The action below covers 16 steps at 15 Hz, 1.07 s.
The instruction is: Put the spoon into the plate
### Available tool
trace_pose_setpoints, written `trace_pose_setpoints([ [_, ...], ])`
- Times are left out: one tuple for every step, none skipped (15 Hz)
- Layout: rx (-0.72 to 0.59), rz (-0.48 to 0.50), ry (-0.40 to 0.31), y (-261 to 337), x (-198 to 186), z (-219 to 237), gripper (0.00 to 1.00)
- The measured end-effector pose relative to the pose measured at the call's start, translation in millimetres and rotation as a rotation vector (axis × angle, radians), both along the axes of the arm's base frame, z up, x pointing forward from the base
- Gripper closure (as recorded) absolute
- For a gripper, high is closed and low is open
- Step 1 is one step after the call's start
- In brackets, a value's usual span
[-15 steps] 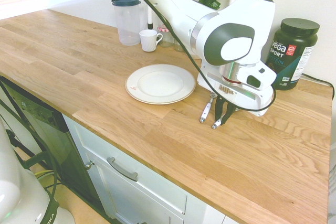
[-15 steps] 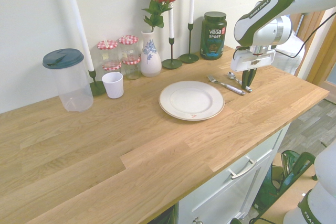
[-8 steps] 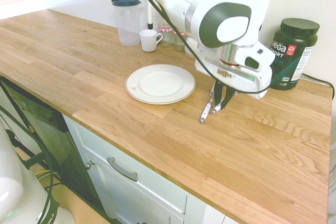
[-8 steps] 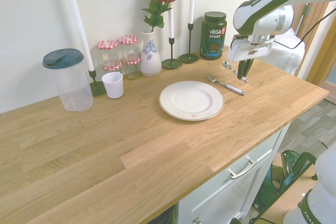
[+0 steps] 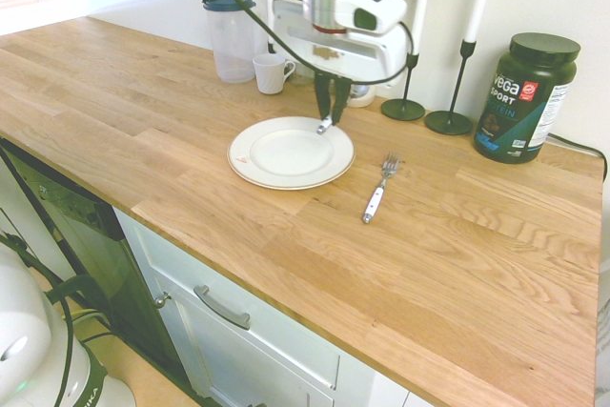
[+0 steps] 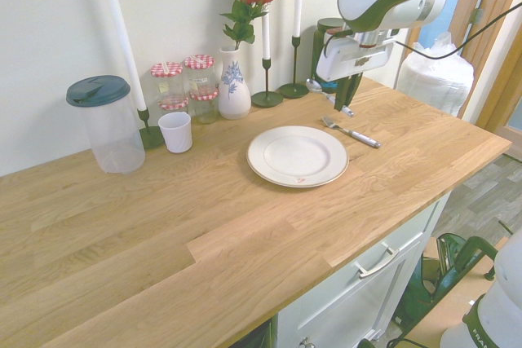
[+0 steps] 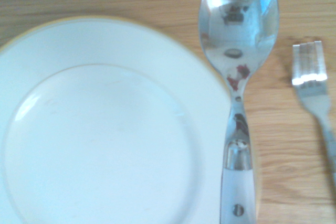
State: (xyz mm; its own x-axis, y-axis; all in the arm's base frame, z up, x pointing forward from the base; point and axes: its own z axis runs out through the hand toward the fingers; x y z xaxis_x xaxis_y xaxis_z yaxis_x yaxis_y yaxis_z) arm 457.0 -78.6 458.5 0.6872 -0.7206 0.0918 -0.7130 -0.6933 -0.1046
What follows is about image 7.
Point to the silver fork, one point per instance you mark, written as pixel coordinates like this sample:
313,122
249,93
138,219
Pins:
313,95

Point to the white gold-rimmed plate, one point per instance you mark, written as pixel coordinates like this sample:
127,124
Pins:
99,129

